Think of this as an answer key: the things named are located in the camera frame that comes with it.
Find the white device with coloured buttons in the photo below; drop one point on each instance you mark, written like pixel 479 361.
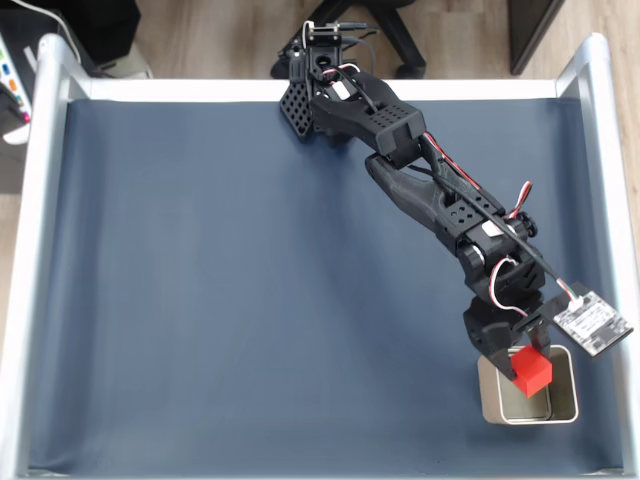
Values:
pixel 20 45

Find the blue-grey table mat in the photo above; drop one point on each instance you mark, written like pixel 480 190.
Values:
pixel 200 300

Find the square metal tin container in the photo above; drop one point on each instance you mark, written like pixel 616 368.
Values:
pixel 565 395

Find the red cube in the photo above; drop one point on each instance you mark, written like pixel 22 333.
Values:
pixel 532 375

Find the black box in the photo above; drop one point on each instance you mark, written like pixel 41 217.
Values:
pixel 105 20

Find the bare circuit board camera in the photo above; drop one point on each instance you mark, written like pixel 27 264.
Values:
pixel 592 322

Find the white metal table frame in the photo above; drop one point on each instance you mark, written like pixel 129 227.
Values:
pixel 200 90

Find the dark wooden cabinet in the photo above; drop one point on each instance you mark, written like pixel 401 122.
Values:
pixel 535 30

